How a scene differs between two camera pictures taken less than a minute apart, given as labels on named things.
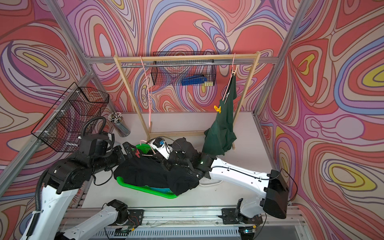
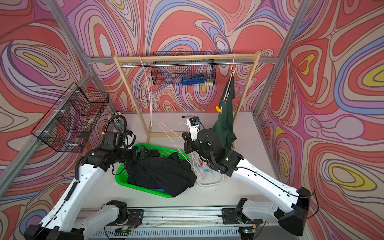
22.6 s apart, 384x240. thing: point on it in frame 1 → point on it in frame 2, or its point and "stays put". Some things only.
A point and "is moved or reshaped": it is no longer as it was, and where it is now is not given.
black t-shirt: x=145 y=170 is moved or reshaped
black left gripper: x=130 y=152 → x=136 y=156
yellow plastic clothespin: x=218 y=109 stays put
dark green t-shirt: x=221 y=135 stays put
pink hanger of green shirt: x=233 y=72 stays put
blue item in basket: x=196 y=80 stays put
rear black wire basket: x=172 y=76 stays put
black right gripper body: x=174 y=160 → x=195 y=146
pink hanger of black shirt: x=147 y=155 → x=160 y=123
